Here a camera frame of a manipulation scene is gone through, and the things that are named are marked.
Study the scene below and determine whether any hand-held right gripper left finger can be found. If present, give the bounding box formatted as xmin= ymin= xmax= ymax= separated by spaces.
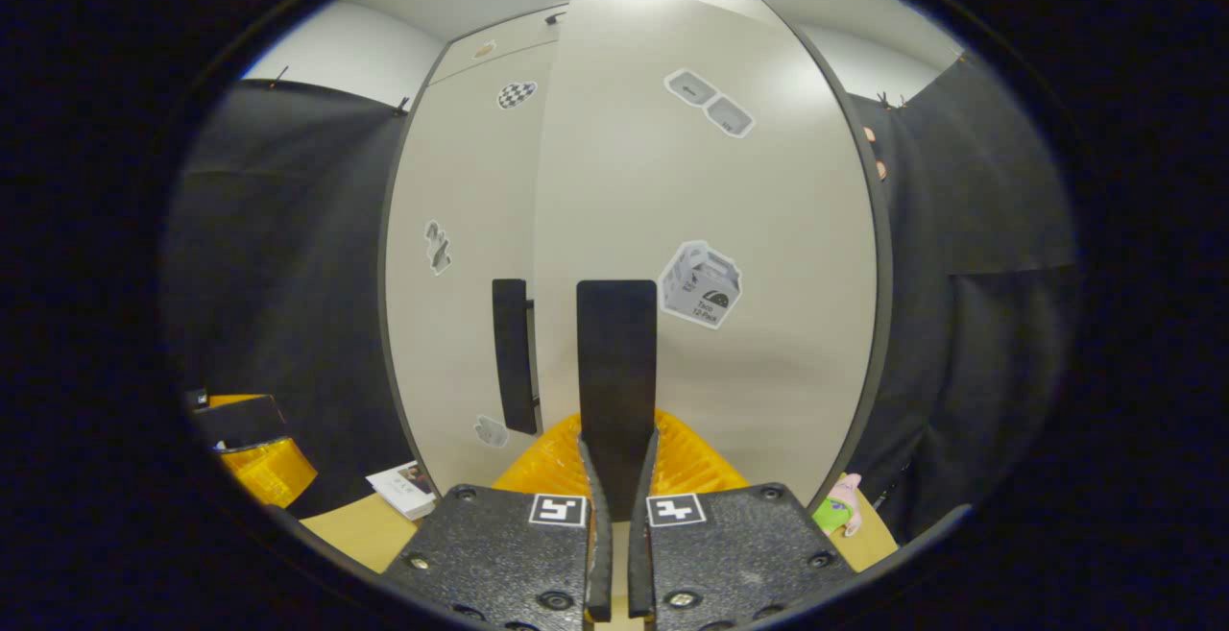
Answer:
xmin=381 ymin=410 xmax=615 ymax=631

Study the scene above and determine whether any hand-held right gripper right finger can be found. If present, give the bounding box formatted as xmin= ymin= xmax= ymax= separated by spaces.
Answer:
xmin=629 ymin=408 xmax=860 ymax=631

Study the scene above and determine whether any black door handle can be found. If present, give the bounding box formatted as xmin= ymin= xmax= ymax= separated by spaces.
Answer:
xmin=576 ymin=279 xmax=659 ymax=522
xmin=492 ymin=278 xmax=539 ymax=435

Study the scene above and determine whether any beige cabinet door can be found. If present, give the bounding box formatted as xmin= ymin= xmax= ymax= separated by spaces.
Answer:
xmin=531 ymin=0 xmax=880 ymax=507
xmin=384 ymin=40 xmax=558 ymax=498

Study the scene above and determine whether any double-door shoe cabinet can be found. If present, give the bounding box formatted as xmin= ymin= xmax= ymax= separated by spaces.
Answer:
xmin=379 ymin=0 xmax=896 ymax=517

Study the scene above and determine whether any white booklet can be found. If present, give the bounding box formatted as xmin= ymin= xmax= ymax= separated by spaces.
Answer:
xmin=365 ymin=461 xmax=440 ymax=522

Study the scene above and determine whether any black backdrop cloth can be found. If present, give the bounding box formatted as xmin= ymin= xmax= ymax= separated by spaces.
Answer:
xmin=163 ymin=79 xmax=423 ymax=517
xmin=845 ymin=50 xmax=1081 ymax=546

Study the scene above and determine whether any pink green plush toy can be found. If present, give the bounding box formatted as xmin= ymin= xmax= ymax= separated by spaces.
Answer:
xmin=811 ymin=473 xmax=863 ymax=538

